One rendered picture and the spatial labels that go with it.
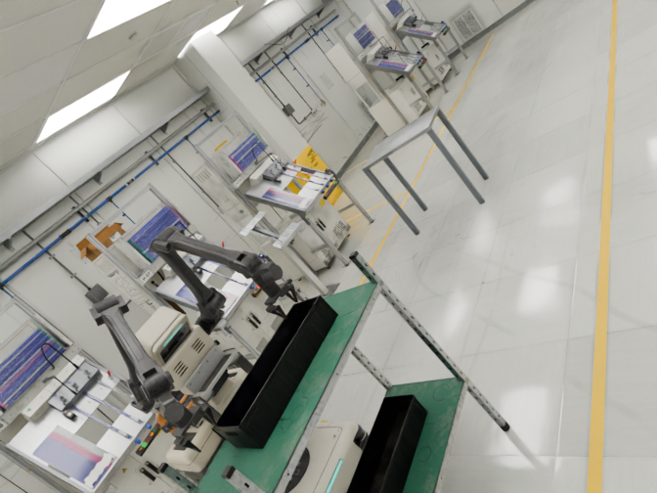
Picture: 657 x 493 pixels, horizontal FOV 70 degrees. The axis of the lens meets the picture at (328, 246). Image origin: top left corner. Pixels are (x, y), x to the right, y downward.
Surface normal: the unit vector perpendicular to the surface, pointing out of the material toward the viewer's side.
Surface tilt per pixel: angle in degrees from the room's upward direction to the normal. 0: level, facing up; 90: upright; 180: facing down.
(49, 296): 90
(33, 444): 47
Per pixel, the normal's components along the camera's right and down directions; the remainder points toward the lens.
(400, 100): -0.41, 0.64
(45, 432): 0.04, -0.70
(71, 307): 0.65, -0.30
